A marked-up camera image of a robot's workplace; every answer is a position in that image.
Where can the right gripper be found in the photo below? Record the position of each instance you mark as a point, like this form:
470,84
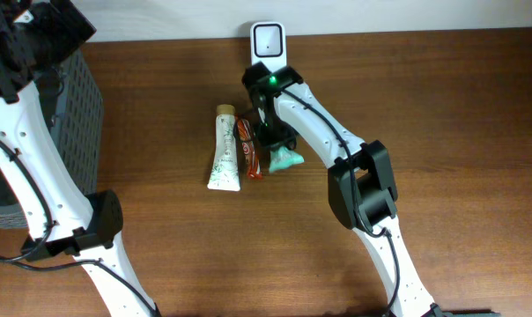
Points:
269,138

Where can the teal snack packet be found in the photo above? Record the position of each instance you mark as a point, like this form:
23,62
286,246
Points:
283,158

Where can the orange red snack bar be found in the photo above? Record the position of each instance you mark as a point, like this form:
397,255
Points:
246,136

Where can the white floral cream tube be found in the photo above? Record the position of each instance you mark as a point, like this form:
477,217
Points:
225,170

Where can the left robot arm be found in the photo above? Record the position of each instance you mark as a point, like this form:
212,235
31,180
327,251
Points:
61,219

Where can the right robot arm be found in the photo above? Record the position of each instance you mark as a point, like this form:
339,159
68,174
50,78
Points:
361,182

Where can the white barcode scanner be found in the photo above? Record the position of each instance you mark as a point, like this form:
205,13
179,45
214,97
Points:
268,45

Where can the grey plastic mesh basket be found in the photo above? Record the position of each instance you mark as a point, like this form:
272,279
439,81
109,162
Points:
73,110

